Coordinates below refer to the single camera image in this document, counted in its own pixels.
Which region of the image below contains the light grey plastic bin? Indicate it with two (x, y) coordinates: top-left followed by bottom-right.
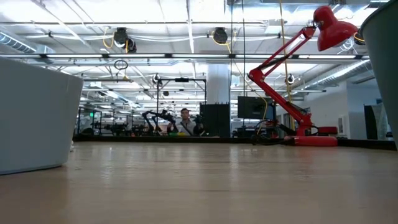
(0, 57), (85, 176)

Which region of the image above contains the teal plastic bin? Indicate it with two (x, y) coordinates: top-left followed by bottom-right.
(359, 0), (398, 151)

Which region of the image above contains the black cabinet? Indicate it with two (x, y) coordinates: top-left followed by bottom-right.
(200, 103), (231, 138)

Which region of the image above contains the person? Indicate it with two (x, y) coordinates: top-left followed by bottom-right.
(167, 108), (205, 137)

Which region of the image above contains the white building column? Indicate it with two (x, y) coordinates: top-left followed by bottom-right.
(206, 63), (231, 105)

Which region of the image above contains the black monitor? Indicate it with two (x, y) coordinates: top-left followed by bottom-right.
(238, 95), (276, 120)

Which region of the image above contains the red desk lamp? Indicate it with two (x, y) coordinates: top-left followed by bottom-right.
(248, 5), (360, 147)

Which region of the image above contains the black standing panel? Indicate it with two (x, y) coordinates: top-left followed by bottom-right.
(364, 105), (379, 140)

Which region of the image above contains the black metal stand frame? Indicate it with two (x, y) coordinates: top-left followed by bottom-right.
(157, 77), (208, 136)

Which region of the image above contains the black lamp power cable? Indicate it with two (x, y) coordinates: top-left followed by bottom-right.
(251, 119), (295, 146)

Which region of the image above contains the black ceiling cable reel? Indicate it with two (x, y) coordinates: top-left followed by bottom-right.
(113, 27), (138, 54)
(212, 27), (229, 45)

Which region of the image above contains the yellow hanging cable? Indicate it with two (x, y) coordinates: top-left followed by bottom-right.
(278, 0), (296, 132)

